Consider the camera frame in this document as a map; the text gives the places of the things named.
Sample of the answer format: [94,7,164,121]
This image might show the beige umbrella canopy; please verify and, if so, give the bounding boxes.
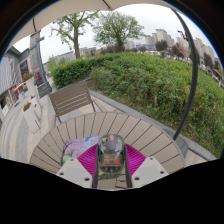
[9,0,174,51]

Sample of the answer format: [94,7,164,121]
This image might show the brown slatted chair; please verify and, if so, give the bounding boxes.
[48,79,103,124]

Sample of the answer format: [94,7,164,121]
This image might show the round leafy tree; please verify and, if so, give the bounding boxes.
[92,10,146,53]

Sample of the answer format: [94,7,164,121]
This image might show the distant apartment buildings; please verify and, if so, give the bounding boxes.
[144,28,218,64]

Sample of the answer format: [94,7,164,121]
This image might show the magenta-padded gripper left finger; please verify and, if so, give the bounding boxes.
[55,143,100,190]

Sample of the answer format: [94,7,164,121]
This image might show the flower print mouse pad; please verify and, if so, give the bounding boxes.
[60,134,123,181]

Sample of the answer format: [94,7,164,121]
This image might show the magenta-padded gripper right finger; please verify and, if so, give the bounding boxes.
[122,143,170,190]

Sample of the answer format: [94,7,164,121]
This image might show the thick-trunk tree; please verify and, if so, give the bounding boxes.
[49,11,100,60]

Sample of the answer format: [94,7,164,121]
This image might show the black curved umbrella pole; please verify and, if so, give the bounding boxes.
[171,8,201,142]

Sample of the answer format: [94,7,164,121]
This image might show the white flower planter box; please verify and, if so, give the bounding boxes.
[22,101,43,134]
[22,72,38,101]

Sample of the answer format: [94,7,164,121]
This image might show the tall grey sign pillar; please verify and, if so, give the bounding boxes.
[29,30,53,98]

